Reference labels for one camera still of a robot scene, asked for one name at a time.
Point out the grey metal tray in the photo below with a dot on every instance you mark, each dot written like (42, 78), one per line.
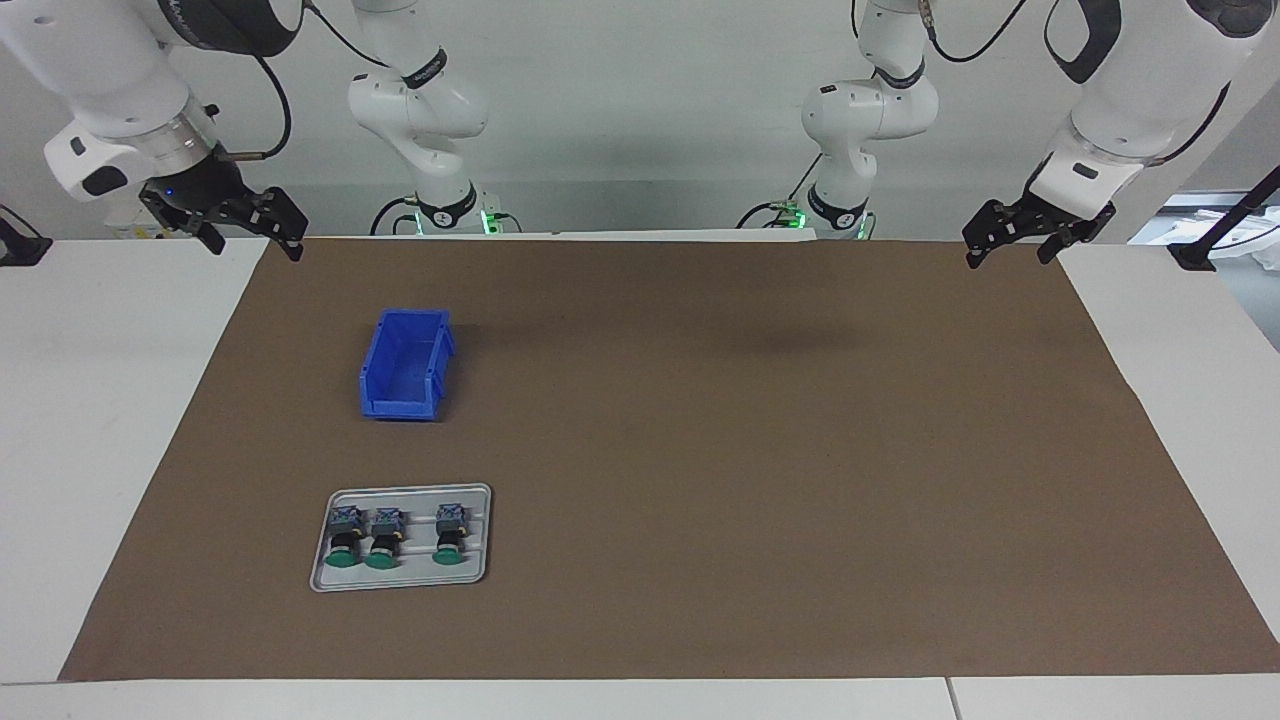
(470, 572)

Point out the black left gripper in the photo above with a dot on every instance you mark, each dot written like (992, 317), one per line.
(1075, 222)

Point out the white background equipment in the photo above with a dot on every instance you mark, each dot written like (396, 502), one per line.
(1255, 240)

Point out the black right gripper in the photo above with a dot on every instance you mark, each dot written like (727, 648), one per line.
(200, 190)

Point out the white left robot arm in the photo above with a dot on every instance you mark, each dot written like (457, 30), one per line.
(1130, 110)

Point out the green push button switch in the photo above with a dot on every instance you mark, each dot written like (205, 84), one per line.
(384, 540)
(449, 535)
(344, 540)

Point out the blue plastic storage bin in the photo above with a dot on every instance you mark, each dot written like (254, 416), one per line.
(400, 405)

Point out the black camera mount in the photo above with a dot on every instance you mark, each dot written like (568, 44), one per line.
(20, 250)

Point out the black tripod stand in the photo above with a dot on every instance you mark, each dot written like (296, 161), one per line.
(1195, 258)

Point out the brown paper table mat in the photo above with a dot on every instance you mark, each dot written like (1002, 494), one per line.
(700, 500)

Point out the white box yellow label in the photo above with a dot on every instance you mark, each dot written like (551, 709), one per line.
(125, 232)

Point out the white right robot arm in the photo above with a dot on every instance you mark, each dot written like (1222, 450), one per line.
(110, 70)

